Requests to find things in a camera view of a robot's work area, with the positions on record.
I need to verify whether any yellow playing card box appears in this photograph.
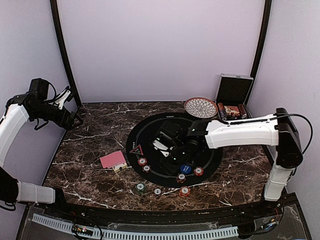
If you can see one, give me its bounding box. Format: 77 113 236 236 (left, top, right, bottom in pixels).
112 163 128 173

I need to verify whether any blue small blind button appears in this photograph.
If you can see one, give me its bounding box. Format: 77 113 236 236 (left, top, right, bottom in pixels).
179 164 192 175

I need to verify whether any red-backed playing card deck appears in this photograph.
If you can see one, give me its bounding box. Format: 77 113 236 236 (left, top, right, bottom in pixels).
100 151 126 169

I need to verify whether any round black poker mat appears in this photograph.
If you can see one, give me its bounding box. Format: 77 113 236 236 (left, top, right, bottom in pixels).
126 112 223 188

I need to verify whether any black frame post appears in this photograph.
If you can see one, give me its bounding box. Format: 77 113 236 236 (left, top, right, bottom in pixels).
50 0 82 108
250 0 272 79

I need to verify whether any green poker chip stack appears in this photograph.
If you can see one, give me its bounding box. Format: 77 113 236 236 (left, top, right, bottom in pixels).
135 182 146 195

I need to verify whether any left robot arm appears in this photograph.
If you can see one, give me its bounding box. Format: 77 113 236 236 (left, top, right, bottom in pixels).
0 78 84 218

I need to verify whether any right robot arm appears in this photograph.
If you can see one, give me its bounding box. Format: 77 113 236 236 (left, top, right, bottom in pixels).
152 107 306 217

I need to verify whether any patterned ceramic plate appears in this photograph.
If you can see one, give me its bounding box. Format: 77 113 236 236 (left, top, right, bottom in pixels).
184 97 218 119

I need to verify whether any red poker chip stack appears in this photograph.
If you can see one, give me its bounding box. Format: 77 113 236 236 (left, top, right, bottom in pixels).
179 186 191 198

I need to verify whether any right black frame post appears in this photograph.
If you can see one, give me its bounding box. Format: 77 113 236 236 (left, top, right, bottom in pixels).
250 0 272 79

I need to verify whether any red triangular all-in marker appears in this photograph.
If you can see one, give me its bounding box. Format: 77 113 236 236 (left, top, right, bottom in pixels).
129 144 144 156

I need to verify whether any left black frame post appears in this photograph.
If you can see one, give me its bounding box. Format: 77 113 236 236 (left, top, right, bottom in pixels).
50 0 82 108

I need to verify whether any white slotted cable duct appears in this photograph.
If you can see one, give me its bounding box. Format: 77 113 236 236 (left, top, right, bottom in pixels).
31 213 239 240

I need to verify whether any orange black poker chip stack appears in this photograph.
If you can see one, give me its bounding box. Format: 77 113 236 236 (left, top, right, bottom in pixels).
153 188 162 196

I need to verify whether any aluminium poker chip case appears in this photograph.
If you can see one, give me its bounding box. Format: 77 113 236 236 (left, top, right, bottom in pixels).
215 73 254 121

